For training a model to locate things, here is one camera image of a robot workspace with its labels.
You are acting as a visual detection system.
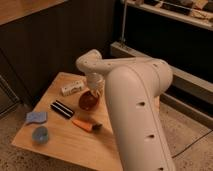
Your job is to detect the red ceramic bowl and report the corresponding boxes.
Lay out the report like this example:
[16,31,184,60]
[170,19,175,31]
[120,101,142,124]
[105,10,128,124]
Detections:
[79,91,99,111]

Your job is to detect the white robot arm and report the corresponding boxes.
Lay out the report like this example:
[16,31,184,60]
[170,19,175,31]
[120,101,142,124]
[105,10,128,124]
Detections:
[76,49,176,171]

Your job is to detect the white bottle lying down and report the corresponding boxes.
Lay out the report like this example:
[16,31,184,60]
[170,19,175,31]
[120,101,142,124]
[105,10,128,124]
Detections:
[61,80,85,96]

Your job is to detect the black rectangular box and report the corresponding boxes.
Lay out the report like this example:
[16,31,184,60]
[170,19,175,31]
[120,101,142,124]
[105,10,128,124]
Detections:
[50,100,74,119]

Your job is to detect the orange toy carrot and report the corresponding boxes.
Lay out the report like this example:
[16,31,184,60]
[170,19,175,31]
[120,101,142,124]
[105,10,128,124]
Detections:
[72,119,102,132]

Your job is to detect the blue small cup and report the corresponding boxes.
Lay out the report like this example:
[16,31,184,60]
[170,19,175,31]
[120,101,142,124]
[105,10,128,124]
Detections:
[32,126,49,144]

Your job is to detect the metal shelf rack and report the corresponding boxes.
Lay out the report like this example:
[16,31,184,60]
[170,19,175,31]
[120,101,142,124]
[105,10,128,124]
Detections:
[110,1,213,129]

